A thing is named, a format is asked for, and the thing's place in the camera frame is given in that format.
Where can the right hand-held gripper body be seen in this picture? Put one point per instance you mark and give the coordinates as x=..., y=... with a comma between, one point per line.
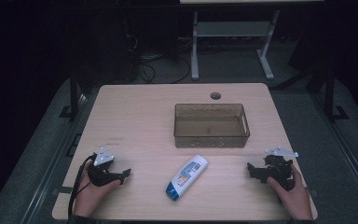
x=278, y=169

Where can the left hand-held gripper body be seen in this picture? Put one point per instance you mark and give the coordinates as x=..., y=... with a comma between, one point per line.
x=103, y=158

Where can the white bottle with blue cap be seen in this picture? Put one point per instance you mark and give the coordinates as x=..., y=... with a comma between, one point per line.
x=186, y=177

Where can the brown transparent plastic box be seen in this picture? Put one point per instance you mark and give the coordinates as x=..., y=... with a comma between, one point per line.
x=211, y=126

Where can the person's right hand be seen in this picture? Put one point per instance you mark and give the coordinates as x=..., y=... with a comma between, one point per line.
x=293, y=199

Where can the person's left hand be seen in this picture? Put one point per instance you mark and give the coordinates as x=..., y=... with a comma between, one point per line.
x=88, y=196

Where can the black tape strip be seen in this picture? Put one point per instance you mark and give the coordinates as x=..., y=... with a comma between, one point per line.
x=63, y=189

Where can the dark computer tower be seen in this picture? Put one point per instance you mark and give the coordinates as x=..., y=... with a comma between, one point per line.
x=112, y=49

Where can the black metal stand post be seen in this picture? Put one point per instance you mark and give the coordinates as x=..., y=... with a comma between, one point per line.
x=330, y=93
x=73, y=93

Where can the white metal table frame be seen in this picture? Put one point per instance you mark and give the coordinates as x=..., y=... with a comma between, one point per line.
x=233, y=29

